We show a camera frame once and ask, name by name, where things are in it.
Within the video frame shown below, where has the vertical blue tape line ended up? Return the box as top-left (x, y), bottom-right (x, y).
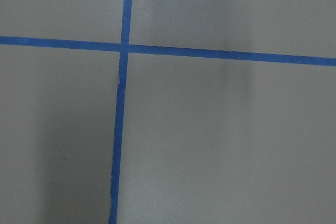
top-left (108, 0), bottom-right (132, 223)

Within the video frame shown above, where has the horizontal blue tape line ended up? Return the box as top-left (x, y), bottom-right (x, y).
top-left (1, 36), bottom-right (335, 67)

